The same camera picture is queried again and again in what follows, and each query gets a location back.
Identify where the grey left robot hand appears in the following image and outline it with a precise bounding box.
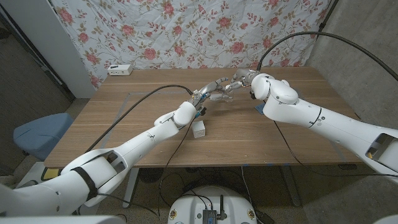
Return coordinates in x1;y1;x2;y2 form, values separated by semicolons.
188;77;234;116

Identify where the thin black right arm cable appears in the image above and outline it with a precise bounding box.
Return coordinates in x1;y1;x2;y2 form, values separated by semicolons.
272;120;398;179

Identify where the round black floor base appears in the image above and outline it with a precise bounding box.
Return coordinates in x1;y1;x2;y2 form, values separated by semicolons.
139;167;165;184

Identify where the grey table leg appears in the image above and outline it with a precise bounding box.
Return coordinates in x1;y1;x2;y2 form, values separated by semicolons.
281;166;302;208

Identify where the white power strip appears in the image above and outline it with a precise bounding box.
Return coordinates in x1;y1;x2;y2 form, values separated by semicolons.
107;63;134;77

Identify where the white partition panel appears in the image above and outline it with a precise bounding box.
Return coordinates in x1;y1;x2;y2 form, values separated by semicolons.
0;0;96;100

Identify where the black module with antenna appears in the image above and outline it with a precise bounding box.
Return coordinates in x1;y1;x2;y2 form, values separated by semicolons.
202;195;228;224

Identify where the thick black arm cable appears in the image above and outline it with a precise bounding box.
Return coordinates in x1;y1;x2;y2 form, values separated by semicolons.
256;31;398;82
84;84;194;154

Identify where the blue padded stool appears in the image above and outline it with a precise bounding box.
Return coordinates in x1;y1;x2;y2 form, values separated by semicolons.
12;112;74;162

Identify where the yellow black floor mat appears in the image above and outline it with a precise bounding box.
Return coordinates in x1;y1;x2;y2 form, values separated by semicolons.
41;167;62;181

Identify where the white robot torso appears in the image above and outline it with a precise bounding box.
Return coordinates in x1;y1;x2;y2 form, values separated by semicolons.
167;185;258;224

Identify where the black backdrop pole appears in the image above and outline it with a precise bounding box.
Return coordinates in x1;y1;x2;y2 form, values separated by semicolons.
316;0;340;32

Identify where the white cube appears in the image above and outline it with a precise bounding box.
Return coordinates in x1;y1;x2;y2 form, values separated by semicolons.
192;120;206;139

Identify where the black power adapter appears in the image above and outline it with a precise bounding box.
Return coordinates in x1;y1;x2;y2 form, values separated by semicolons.
254;210;275;224

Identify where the black looped floor cable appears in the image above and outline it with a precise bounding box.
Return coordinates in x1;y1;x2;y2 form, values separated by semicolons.
157;172;195;208

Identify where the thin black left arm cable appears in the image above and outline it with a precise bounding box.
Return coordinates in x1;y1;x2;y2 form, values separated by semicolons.
157;116;197;218

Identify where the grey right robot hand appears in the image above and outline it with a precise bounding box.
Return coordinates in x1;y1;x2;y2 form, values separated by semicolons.
224;68;261;94

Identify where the floral backdrop cloth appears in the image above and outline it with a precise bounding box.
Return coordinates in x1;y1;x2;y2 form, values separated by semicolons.
49;0;332;91

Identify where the white table leg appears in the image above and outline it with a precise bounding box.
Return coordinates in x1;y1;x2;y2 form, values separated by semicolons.
122;167;140;209

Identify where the clear white-capped medicine bottle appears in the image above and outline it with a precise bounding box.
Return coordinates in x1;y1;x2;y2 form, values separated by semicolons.
214;86;234;103

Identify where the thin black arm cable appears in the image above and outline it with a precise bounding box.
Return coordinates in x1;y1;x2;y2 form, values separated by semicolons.
157;116;197;218
272;120;398;179

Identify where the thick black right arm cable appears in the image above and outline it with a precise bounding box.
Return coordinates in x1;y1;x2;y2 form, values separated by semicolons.
256;31;398;82

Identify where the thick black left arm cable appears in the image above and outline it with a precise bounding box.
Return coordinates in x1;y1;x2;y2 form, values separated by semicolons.
84;84;194;154

